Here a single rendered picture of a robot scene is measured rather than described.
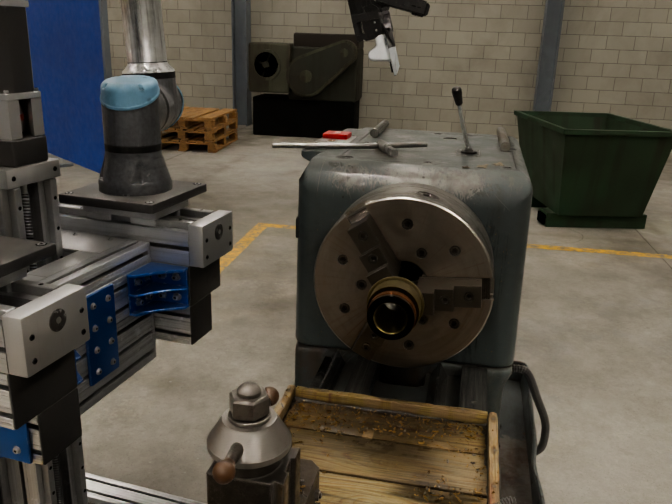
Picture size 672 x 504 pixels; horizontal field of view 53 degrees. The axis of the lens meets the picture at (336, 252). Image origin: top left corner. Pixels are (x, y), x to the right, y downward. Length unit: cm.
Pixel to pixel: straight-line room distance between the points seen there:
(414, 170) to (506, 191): 18
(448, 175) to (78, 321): 70
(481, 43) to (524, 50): 66
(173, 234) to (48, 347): 46
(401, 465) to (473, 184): 54
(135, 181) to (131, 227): 10
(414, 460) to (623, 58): 1056
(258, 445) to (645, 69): 1104
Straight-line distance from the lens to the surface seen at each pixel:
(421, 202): 112
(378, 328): 105
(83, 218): 153
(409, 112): 1121
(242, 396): 63
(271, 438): 63
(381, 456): 106
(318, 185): 131
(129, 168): 144
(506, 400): 196
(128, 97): 143
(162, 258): 144
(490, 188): 128
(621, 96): 1144
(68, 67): 672
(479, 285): 112
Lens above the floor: 149
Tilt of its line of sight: 18 degrees down
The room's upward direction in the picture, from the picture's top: 2 degrees clockwise
